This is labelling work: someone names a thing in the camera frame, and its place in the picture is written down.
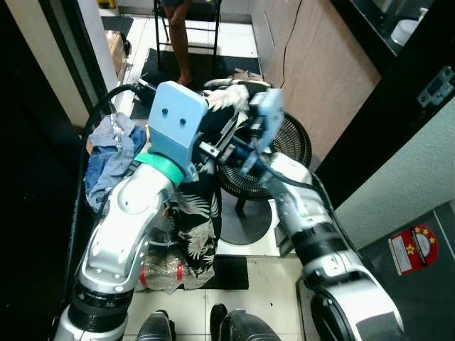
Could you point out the black floral print shirt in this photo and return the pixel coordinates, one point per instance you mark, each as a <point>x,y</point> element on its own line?
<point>195,227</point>

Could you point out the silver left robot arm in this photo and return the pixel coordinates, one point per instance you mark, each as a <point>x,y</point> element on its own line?
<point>117,249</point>

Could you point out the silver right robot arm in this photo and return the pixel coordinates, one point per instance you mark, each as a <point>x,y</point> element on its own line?
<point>334,270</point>

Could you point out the blue denim clothes pile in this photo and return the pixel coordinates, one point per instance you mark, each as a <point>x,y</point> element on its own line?
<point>110,156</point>

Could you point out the grey washing machine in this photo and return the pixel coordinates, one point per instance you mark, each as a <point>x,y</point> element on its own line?
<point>419,305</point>

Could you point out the black floor fan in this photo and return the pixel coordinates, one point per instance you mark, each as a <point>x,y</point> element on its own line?
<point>291,145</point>

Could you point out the beige slipper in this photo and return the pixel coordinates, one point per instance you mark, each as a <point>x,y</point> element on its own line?
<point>245,74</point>

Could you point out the large black floor mat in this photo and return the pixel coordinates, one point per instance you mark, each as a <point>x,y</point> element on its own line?
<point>163,67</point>

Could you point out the person's bare leg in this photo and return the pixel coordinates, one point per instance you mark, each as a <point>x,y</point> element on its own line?
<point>181,35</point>

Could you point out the black metal chair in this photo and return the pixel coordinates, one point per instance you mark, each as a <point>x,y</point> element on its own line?
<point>213,28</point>

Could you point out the small black floor mat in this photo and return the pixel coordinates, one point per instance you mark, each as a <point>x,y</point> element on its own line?
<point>231,273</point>

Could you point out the clear sack with red tape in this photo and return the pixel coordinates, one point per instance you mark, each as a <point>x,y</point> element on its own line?
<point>160,273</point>

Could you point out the brown cardboard box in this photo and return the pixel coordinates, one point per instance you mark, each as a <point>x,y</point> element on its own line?
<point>116,51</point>

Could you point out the silver door hinge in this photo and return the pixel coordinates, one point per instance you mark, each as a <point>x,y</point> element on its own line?
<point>437,85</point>

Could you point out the black robot left leg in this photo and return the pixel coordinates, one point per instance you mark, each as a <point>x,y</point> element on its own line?
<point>156,327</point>

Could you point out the red and white sticker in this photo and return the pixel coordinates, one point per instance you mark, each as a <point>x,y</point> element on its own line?
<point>414,250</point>

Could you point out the white plastic bottle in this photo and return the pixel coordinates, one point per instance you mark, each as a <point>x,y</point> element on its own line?
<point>407,30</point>

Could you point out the light blue right wrist camera mount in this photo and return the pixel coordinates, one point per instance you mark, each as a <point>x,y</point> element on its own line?
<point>270,117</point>

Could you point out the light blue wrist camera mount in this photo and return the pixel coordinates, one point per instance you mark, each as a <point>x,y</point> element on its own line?
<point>270,117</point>
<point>176,121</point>

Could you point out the light blue left wrist camera mount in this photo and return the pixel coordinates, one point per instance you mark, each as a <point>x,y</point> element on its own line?
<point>176,121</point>

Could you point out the white and black door frame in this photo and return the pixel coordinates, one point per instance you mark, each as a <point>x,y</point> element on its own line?
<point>78,50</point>

